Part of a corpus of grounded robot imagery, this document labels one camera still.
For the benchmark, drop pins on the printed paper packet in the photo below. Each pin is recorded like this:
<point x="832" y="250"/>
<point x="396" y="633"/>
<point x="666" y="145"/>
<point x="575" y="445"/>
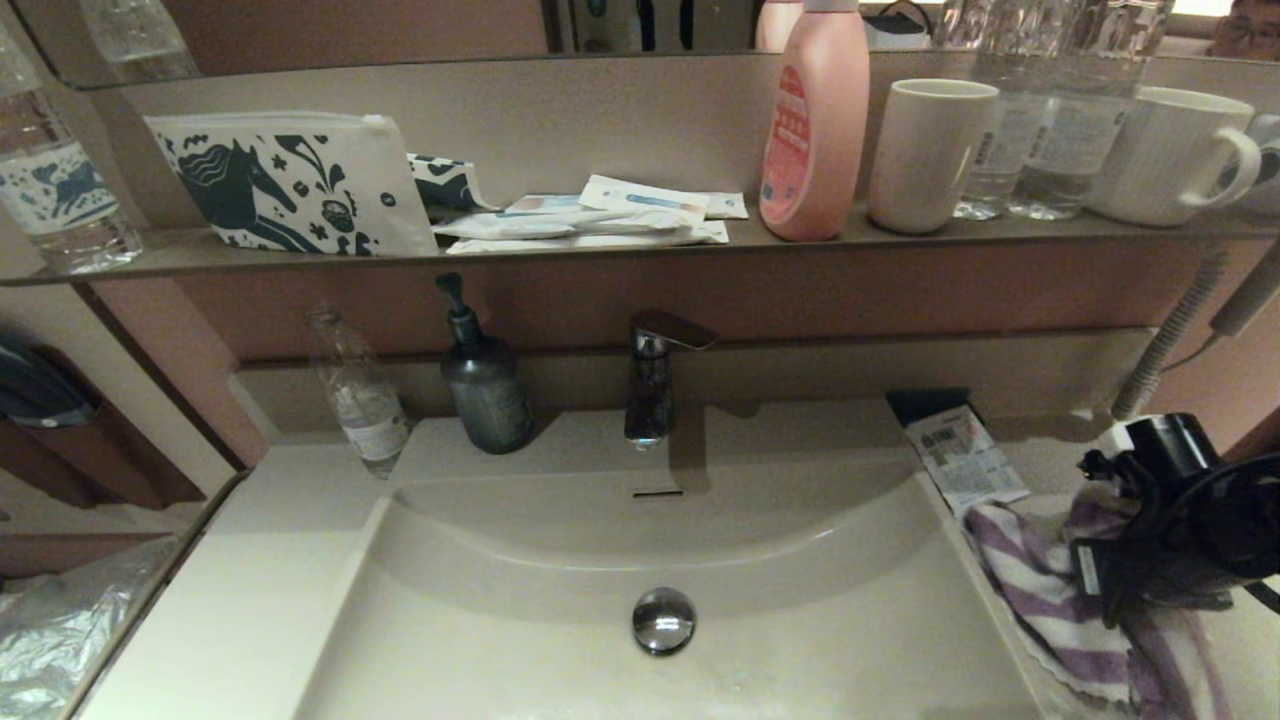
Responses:
<point x="965" y="460"/>

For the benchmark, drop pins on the brown wooden side shelf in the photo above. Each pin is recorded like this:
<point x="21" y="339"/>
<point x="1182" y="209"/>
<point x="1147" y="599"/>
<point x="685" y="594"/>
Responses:
<point x="120" y="460"/>

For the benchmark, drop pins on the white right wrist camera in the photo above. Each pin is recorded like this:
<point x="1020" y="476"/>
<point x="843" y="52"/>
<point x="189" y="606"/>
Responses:
<point x="1115" y="440"/>

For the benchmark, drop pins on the white ceramic sink basin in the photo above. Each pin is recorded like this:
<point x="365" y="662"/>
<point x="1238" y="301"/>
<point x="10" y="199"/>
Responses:
<point x="780" y="590"/>

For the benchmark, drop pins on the small white sachet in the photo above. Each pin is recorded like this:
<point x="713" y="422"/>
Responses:
<point x="726" y="205"/>

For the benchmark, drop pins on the crumpled clear plastic bag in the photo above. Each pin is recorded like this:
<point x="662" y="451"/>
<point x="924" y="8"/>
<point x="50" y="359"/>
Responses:
<point x="60" y="630"/>

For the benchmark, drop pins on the pink lotion bottle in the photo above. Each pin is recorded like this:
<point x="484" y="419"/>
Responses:
<point x="815" y="140"/>

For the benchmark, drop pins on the purple white striped towel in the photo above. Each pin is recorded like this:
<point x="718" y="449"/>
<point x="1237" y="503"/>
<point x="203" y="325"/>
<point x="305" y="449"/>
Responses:
<point x="1030" y="590"/>

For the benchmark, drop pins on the pale thin packet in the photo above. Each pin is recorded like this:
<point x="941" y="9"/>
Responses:
<point x="545" y="202"/>

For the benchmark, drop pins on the chrome sink faucet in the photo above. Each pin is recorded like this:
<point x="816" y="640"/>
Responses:
<point x="650" y="400"/>

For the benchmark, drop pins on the small clear plastic bottle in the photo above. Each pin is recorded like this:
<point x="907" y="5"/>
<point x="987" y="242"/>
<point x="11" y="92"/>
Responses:
<point x="370" y="420"/>

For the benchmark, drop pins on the small folded printed pouch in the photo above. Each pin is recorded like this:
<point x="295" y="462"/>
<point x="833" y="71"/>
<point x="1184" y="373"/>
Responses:
<point x="445" y="185"/>

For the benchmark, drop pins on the brown wall shelf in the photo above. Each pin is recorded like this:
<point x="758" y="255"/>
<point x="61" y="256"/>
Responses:
<point x="800" y="248"/>

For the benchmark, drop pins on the long flat white packet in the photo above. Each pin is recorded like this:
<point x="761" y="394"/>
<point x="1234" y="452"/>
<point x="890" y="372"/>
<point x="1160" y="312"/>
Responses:
<point x="600" y="241"/>

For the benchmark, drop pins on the dark blue rounded object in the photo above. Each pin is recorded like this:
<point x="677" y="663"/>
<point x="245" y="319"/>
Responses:
<point x="35" y="390"/>

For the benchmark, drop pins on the white pouch horse print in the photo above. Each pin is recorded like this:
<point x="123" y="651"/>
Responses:
<point x="300" y="185"/>

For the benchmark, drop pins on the water bottle blue label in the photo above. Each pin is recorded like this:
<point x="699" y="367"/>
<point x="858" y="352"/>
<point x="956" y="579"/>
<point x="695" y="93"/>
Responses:
<point x="60" y="190"/>

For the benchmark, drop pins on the dark pump soap dispenser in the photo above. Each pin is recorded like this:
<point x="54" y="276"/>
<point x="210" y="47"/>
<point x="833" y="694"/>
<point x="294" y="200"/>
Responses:
<point x="488" y="400"/>

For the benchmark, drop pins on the clear water bottle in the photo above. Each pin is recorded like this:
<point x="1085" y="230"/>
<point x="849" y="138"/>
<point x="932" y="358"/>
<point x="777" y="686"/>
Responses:
<point x="1070" y="150"/>
<point x="990" y="165"/>

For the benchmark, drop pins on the wall mirror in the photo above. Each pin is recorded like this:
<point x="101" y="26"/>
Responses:
<point x="350" y="25"/>

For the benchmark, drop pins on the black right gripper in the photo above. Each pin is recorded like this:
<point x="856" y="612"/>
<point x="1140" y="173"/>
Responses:
<point x="1150" y="570"/>

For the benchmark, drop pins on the white toothbrush packet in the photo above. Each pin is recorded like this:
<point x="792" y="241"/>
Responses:
<point x="550" y="223"/>

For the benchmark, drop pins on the white packet blue print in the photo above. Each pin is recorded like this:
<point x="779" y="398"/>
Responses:
<point x="645" y="197"/>

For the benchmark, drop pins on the chrome drain stopper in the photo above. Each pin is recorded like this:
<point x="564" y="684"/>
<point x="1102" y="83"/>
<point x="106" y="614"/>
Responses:
<point x="663" y="621"/>

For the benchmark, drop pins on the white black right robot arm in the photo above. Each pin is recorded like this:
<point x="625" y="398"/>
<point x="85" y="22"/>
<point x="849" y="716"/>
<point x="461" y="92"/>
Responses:
<point x="1170" y="445"/>

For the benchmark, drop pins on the black flat tray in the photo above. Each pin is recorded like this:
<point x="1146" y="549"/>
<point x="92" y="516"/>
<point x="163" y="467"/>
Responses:
<point x="920" y="402"/>

